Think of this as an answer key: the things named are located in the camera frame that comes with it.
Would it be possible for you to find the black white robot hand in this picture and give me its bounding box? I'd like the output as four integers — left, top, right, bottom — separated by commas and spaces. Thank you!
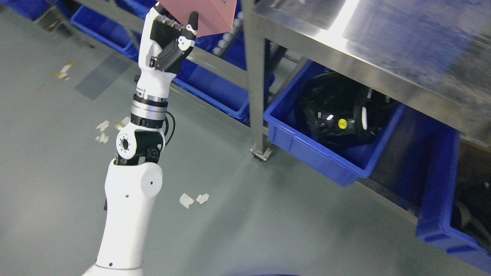
137, 2, 199, 97

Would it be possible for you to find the pink storage box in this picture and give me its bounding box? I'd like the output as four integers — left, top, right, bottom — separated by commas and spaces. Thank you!
158, 0, 238, 37

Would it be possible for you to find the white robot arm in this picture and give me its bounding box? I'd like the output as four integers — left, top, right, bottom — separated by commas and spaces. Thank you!
84, 88, 170, 276

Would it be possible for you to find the blue bin lower left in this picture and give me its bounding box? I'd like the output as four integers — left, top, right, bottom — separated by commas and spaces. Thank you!
70, 5, 138, 61

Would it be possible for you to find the blue bin far left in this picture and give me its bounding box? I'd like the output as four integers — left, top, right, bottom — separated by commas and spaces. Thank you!
172, 32, 250, 126

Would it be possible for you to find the black helmet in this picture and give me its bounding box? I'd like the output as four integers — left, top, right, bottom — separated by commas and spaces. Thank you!
294, 70, 398, 150

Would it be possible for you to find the blue bin with helmet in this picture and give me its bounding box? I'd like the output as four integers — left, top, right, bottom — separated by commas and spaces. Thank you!
264, 61, 406, 187

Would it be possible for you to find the stainless steel table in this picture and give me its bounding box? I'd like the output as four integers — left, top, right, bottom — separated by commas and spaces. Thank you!
241, 0, 491, 161

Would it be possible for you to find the blue bin with bag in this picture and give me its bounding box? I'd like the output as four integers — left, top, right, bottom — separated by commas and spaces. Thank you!
415, 122, 491, 273

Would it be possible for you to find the black Puma bag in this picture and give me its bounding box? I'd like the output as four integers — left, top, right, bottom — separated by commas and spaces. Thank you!
451, 179, 491, 252

